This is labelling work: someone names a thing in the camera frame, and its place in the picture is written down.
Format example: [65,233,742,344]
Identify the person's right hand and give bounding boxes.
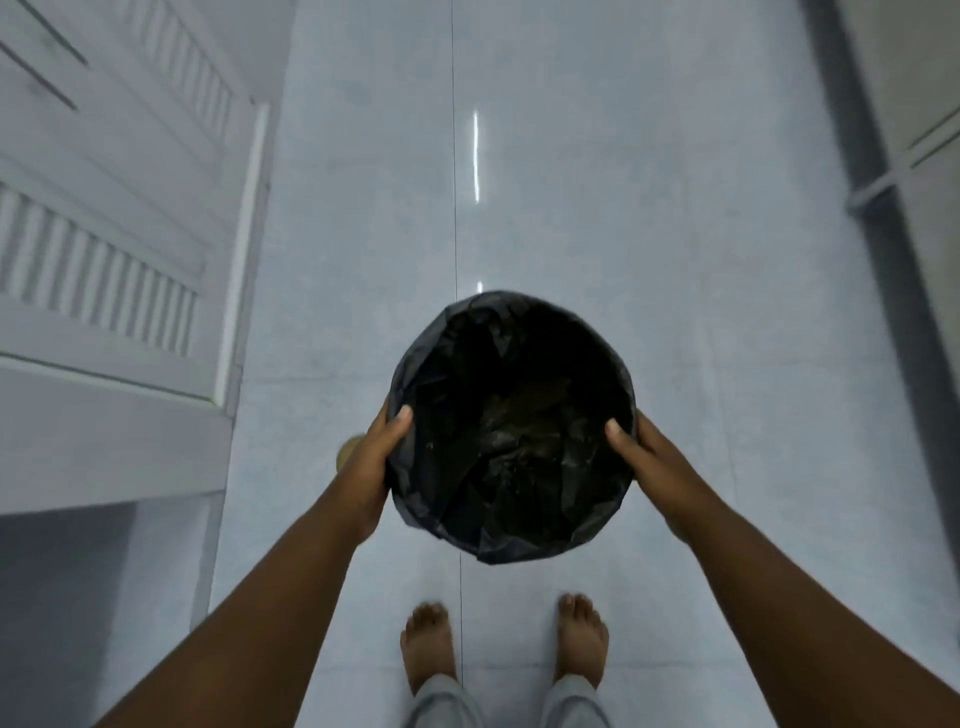
[604,408,725,547]

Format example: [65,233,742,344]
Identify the person's left hand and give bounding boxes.
[330,399,415,546]

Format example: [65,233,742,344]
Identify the trash bin with black bag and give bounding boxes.
[384,290,639,566]

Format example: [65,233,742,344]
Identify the person's right forearm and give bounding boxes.
[667,495,960,728]

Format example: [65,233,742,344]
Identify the person's left forearm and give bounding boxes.
[93,487,376,728]

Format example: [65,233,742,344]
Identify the person's right foot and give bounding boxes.
[555,593,611,690]

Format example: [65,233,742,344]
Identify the person's foot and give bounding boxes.
[555,593,611,690]
[399,602,459,696]

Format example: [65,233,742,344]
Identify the person's left foot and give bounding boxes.
[399,602,459,696]

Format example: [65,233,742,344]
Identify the grey trousers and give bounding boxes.
[407,672,611,728]

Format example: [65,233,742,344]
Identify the white cabinet ledge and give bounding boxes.
[0,355,235,519]

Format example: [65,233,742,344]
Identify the white louvered cabinet door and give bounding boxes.
[0,0,272,411]

